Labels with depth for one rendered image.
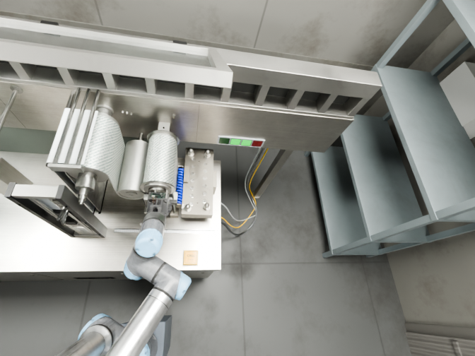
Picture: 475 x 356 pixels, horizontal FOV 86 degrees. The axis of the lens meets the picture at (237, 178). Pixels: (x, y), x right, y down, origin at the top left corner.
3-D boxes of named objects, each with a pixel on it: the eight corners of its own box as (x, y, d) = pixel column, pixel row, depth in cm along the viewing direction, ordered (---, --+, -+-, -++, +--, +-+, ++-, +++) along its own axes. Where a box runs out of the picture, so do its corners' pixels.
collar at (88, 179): (78, 192, 97) (71, 185, 91) (82, 178, 100) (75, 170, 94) (96, 193, 98) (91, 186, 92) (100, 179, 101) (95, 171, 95)
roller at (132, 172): (119, 199, 117) (114, 188, 107) (128, 152, 129) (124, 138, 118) (147, 200, 120) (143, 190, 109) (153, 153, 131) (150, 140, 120)
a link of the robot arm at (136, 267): (145, 292, 81) (158, 266, 77) (116, 273, 81) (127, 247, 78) (157, 277, 88) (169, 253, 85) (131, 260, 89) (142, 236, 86)
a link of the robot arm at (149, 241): (128, 256, 75) (138, 234, 73) (136, 234, 85) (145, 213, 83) (155, 263, 78) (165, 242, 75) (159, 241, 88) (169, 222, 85)
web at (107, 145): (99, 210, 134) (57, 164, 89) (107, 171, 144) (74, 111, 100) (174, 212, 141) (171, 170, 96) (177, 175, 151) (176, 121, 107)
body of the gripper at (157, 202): (169, 191, 99) (166, 208, 88) (169, 210, 102) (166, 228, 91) (149, 191, 97) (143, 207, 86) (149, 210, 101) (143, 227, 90)
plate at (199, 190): (181, 217, 134) (181, 213, 128) (185, 152, 151) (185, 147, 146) (211, 218, 137) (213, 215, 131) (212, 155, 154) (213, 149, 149)
